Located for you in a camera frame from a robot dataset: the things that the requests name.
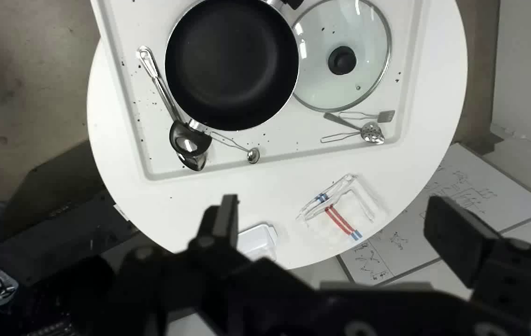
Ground long thin silver measuring spoon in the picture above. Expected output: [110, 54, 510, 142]
[187, 119, 262, 166]

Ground black bag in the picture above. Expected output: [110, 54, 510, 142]
[0, 144, 138, 289]

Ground black pot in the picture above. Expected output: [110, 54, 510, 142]
[162, 0, 299, 132]

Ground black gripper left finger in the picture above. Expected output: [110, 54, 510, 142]
[196, 192, 243, 250]

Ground white plastic tray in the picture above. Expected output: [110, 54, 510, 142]
[88, 0, 434, 183]

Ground clear glass lid black knob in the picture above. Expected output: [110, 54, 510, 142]
[290, 0, 394, 114]

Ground clear plastic container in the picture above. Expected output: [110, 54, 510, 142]
[235, 222, 278, 261]

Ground folded white towel red stripes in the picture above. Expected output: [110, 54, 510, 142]
[295, 174, 383, 243]

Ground large silver spoon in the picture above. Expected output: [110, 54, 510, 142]
[136, 45, 215, 174]

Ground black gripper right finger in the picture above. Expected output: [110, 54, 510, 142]
[422, 194, 531, 306]

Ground small whiteboard with drawings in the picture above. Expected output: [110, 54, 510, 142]
[338, 142, 531, 289]

